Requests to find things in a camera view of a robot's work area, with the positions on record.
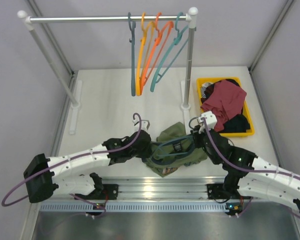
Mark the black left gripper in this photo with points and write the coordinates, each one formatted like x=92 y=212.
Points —
x=145 y=144

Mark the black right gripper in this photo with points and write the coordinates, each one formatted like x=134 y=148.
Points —
x=197 y=136

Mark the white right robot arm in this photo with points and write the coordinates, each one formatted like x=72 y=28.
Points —
x=249 y=175

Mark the dark teal hanger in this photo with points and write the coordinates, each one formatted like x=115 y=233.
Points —
x=172 y=150
x=132 y=26

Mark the striped garment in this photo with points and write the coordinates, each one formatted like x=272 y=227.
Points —
x=205 y=90

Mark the aluminium mounting rail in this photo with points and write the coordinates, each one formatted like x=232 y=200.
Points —
x=159 y=189

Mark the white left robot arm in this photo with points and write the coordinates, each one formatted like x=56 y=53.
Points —
x=76 y=173

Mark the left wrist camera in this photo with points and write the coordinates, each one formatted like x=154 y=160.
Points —
x=144 y=124

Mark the orange hanger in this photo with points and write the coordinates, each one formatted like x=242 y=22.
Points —
x=160 y=37

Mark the light teal hanger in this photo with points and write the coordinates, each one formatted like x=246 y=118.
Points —
x=157 y=75

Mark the yellow hanger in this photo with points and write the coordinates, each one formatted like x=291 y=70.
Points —
x=145 y=43

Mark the slotted cable duct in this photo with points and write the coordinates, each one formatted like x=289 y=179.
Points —
x=156 y=207

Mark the silver clothes rack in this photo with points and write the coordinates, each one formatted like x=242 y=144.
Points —
x=189 y=19

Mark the olive green tank top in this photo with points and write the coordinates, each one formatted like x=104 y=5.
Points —
x=175 y=155

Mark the maroon shirt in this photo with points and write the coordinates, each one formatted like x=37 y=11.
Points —
x=213 y=103

